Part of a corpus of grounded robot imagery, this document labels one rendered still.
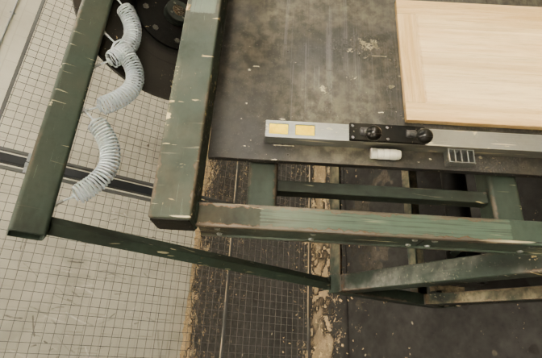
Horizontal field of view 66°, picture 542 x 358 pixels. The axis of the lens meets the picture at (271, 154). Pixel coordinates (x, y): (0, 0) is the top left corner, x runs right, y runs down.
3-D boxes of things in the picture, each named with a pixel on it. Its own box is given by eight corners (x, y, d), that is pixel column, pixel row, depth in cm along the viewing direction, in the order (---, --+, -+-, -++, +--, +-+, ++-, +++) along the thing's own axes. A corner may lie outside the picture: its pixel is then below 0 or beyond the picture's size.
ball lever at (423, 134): (415, 141, 110) (435, 144, 97) (402, 140, 110) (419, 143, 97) (417, 126, 110) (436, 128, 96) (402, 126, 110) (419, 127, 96)
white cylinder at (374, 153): (368, 160, 111) (398, 162, 111) (371, 156, 108) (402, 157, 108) (368, 150, 112) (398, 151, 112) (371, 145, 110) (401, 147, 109)
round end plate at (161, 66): (253, 123, 176) (47, 49, 138) (247, 128, 181) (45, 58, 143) (265, -16, 209) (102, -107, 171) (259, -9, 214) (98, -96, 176)
